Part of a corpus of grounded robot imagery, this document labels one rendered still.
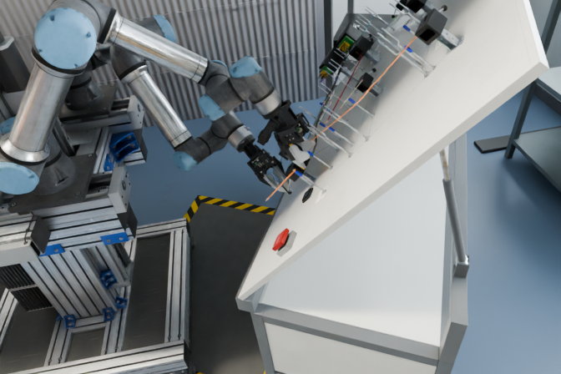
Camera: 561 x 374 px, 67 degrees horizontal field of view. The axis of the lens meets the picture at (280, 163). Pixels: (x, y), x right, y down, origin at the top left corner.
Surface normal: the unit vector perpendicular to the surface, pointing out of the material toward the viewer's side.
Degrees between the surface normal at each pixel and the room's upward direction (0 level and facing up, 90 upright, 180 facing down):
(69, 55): 84
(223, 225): 0
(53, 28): 84
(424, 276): 0
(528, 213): 0
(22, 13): 90
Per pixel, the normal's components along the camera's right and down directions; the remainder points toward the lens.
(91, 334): -0.09, -0.76
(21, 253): 0.15, 0.62
